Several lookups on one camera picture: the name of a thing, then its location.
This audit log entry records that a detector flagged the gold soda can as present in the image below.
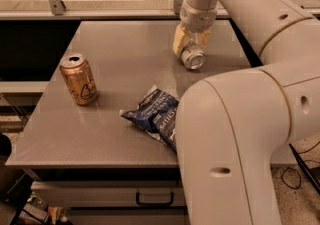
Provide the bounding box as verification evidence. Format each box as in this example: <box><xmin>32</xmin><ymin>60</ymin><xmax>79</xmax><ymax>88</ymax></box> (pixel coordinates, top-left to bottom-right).
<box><xmin>60</xmin><ymin>53</ymin><xmax>98</xmax><ymax>105</ymax></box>

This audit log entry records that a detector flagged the clutter under table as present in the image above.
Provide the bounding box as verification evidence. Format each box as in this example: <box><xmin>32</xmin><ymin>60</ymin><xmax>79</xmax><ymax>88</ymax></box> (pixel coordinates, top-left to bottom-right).
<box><xmin>0</xmin><ymin>169</ymin><xmax>73</xmax><ymax>225</ymax></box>

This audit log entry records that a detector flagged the blue chip bag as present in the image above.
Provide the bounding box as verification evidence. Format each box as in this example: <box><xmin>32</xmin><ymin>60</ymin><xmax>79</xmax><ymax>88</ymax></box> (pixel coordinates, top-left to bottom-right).
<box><xmin>120</xmin><ymin>86</ymin><xmax>179</xmax><ymax>153</ymax></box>

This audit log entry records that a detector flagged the silver green 7up can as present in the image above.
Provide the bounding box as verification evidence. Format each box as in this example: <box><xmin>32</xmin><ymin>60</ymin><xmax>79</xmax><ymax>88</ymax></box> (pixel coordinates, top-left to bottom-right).
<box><xmin>181</xmin><ymin>42</ymin><xmax>205</xmax><ymax>70</ymax></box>

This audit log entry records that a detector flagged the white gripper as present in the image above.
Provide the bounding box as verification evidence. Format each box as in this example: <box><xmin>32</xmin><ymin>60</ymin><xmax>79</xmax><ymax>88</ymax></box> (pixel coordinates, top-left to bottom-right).
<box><xmin>173</xmin><ymin>1</ymin><xmax>217</xmax><ymax>57</ymax></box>

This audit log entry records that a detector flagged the grey drawer with black handle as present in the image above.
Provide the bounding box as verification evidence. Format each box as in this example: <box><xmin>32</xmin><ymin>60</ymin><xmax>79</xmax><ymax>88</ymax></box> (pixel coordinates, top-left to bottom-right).
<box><xmin>31</xmin><ymin>181</ymin><xmax>186</xmax><ymax>208</ymax></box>

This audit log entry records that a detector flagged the black cable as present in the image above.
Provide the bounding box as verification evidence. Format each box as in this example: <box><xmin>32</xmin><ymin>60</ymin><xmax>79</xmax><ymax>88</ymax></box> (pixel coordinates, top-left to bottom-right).
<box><xmin>280</xmin><ymin>140</ymin><xmax>320</xmax><ymax>197</ymax></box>

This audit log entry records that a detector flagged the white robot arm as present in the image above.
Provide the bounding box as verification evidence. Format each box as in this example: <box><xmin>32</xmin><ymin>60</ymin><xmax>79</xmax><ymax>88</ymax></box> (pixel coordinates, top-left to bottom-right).
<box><xmin>176</xmin><ymin>0</ymin><xmax>320</xmax><ymax>225</ymax></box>

